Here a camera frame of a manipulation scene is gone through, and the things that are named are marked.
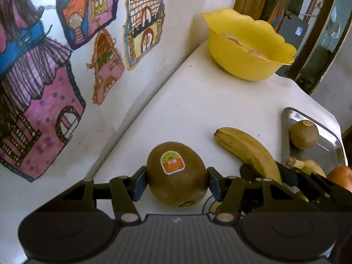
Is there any houses drawing paper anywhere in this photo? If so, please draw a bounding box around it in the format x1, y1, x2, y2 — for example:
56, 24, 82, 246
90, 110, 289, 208
0, 0, 193, 183

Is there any orange-red apple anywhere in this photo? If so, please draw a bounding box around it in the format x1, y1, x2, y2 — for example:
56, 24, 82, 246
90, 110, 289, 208
327, 166, 352, 192

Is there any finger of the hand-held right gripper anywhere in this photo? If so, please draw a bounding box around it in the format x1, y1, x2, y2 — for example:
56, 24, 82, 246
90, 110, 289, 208
240, 163, 264, 183
276, 162, 311, 187

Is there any yellow plastic bowl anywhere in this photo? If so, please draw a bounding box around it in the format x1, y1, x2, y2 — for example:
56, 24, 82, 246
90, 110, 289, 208
203, 8, 297, 81

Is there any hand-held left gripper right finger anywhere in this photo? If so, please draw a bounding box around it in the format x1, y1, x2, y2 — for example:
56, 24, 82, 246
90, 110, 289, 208
207, 166, 303, 224

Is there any long yellow banana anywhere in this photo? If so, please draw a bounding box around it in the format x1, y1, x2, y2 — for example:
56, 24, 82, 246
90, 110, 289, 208
287, 157, 328, 179

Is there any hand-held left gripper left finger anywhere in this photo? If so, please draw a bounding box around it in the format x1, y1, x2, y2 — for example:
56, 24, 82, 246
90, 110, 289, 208
53, 166, 149, 223

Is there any brown framed glass door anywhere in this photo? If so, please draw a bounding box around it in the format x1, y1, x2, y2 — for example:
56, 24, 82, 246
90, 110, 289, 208
289, 0, 352, 97

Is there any figure door poster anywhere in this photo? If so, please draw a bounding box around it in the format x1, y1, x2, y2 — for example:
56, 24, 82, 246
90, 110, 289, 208
268, 0, 288, 32

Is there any curved yellow banana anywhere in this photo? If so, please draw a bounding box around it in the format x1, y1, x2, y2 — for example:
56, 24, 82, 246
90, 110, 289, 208
214, 127, 284, 186

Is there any metal tray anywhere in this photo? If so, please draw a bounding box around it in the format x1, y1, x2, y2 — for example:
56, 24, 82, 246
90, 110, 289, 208
282, 107, 346, 171

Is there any white printed tablecloth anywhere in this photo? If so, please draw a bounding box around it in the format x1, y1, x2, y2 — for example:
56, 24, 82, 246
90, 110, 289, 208
49, 39, 343, 215

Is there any brown kiwi with sticker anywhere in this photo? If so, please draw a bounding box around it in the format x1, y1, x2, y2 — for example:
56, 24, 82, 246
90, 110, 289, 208
146, 141, 209, 208
289, 119, 319, 149

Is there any grey appliance with label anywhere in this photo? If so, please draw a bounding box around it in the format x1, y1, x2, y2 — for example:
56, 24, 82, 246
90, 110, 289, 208
279, 12, 310, 37

